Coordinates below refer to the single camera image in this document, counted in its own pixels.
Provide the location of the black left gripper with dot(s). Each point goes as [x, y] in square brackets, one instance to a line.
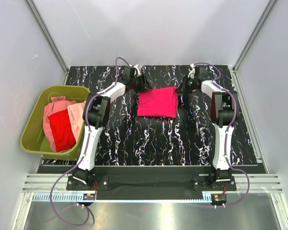
[144, 85]

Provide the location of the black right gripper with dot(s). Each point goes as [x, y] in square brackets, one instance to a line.
[182, 88]

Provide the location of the magenta pink t-shirt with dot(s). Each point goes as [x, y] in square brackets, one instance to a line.
[161, 102]

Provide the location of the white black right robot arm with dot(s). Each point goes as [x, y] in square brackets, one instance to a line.
[223, 115]

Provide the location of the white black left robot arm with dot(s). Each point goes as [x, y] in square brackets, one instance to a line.
[96, 115]

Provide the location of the light pink shirt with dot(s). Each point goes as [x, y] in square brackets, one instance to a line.
[75, 112]

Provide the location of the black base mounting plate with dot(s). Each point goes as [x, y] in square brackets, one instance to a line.
[156, 181]

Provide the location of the red folded shirt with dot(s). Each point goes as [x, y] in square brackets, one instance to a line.
[61, 131]

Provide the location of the olive green plastic bin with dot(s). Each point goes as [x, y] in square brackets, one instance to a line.
[33, 139]

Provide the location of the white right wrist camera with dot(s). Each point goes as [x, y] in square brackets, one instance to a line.
[191, 74]

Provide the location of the aluminium left frame post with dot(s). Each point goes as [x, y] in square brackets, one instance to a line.
[44, 30]

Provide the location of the aluminium frame post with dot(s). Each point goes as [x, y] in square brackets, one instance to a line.
[44, 30]
[257, 29]

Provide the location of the aluminium right frame post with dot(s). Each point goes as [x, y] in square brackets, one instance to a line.
[257, 29]

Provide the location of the white slotted cable duct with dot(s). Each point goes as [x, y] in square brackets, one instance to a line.
[124, 198]

